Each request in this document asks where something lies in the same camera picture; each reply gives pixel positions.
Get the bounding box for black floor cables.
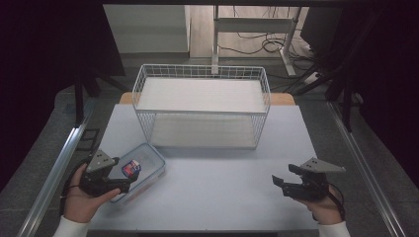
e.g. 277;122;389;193
217;5;325;93

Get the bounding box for metal rail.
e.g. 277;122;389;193
15;98;97;237
325;101;410;237

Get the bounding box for white power strip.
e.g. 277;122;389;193
301;71;321;86

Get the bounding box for black wrist strap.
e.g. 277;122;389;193
310;183;347;223
58;157;94;217

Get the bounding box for black stand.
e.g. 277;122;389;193
291;9;383;133
72;65;129;129

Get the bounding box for white cabinet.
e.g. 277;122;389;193
103;4;192;54

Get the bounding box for white wire basket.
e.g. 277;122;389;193
131;63;272;151

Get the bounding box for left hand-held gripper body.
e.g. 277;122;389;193
78;149;131;198

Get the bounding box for person's left hand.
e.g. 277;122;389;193
62;163;122;225

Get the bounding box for clear plastic container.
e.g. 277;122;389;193
108;142;167;205

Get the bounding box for small red blue packet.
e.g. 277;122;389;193
121;159;142;178

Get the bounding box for person's right hand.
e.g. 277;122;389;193
295;185;344;226

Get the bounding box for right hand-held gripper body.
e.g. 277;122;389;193
282;157;347;202

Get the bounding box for white desk frame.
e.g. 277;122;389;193
211;4;303;77

